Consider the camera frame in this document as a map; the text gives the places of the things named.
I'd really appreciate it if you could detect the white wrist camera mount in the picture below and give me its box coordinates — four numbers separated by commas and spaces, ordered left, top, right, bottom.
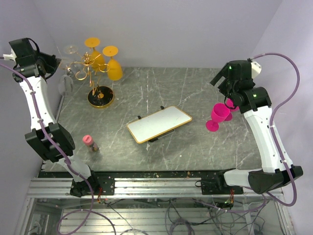
247, 58, 262, 79
2, 49, 17, 61

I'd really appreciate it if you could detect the pink wine glass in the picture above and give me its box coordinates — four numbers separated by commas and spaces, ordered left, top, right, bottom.
225, 99, 239, 121
206, 103, 230, 132

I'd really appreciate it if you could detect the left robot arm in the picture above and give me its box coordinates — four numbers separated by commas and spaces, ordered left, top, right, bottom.
7, 38, 101, 197

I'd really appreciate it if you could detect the white tablet yellow frame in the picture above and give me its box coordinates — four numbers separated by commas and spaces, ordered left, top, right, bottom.
127, 106, 193, 144

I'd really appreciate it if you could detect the aluminium mounting rail frame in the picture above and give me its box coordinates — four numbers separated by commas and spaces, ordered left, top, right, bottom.
15, 177, 295, 235

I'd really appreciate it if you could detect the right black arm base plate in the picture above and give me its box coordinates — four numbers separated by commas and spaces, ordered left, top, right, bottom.
195, 170, 244, 195

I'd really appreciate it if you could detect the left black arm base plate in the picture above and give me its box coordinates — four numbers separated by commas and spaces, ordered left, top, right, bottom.
69, 175, 115, 197

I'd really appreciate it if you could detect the yellow wine glass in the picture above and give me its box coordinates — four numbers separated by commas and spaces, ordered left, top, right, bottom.
103, 46, 123, 81
85, 37, 106, 71

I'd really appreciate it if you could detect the clear wine glass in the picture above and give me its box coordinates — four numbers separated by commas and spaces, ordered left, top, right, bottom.
60, 45, 78, 63
58, 57, 74, 96

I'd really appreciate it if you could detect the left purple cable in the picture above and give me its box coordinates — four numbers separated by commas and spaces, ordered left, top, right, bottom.
0, 56, 115, 235

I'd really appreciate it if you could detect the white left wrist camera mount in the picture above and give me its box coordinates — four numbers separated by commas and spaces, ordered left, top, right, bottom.
2, 49, 17, 61

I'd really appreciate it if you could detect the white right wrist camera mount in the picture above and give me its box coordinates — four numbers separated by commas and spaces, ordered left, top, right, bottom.
247, 58, 262, 79

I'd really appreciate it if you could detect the purple cable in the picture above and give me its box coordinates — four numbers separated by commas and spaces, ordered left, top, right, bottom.
251, 52, 300, 208
0, 56, 115, 235

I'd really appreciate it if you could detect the small bottle pink cap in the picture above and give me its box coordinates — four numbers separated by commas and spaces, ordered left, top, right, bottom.
82, 135, 99, 152

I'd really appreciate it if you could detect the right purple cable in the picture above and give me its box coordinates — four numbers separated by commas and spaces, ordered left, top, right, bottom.
251, 52, 300, 208

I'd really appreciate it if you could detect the black wire tablet stand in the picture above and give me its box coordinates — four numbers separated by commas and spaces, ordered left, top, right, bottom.
137, 106, 175, 142

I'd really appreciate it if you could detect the yellow wine glass front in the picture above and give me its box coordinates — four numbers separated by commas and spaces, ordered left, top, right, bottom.
103, 46, 123, 81

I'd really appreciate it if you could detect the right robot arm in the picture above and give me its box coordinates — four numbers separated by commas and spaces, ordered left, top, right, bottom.
210, 59, 303, 194

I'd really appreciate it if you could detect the yellow wine glass rear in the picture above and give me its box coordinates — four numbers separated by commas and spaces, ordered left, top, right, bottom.
85, 37, 106, 71

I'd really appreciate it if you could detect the gold wire wine glass rack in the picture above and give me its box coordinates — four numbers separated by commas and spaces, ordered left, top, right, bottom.
66, 52, 114, 109

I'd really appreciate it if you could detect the cable tangle under table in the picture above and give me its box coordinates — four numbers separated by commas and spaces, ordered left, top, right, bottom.
56, 193, 269, 235

